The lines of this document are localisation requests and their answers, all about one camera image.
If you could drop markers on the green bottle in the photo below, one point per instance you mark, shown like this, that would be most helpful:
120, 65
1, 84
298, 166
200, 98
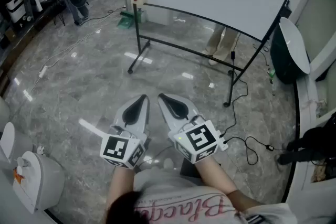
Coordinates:
271, 74

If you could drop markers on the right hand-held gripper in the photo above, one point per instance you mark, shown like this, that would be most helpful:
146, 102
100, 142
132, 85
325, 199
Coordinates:
194, 123

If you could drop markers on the white machine with orange label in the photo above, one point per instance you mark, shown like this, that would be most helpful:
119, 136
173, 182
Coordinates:
44, 178

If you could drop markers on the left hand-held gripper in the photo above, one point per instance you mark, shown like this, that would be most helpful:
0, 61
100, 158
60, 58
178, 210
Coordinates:
131, 123

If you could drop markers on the white rounded panel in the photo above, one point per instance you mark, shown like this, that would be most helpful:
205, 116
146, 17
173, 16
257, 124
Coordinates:
7, 139

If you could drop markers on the black bag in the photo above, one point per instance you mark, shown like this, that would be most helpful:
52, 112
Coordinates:
312, 144

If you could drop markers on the person's right forearm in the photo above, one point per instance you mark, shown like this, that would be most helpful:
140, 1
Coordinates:
218, 181

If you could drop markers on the person's left forearm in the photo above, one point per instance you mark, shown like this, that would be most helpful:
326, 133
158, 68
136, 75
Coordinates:
120, 186

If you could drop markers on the green dustpan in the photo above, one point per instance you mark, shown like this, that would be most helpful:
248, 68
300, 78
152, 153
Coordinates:
125, 19

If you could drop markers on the person's white printed shirt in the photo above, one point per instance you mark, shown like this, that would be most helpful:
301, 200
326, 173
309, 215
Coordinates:
168, 191

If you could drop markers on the white case with black band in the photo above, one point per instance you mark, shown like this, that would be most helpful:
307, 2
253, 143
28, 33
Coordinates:
15, 8

